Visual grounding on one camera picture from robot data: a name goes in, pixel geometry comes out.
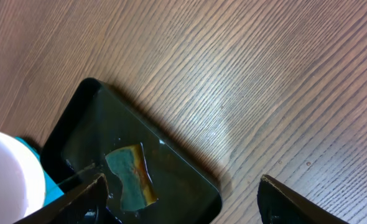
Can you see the green yellow sponge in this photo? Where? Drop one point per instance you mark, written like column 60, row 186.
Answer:
column 129, row 165

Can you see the white plate with red stain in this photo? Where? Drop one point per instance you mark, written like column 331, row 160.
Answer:
column 22, row 181

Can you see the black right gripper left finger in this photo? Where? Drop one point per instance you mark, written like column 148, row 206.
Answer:
column 85, row 203

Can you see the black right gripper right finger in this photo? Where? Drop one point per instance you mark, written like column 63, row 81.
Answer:
column 279, row 204

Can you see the black plastic tray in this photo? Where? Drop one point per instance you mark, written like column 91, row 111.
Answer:
column 99, row 119

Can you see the teal plastic tray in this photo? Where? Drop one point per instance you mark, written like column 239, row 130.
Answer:
column 53, row 191

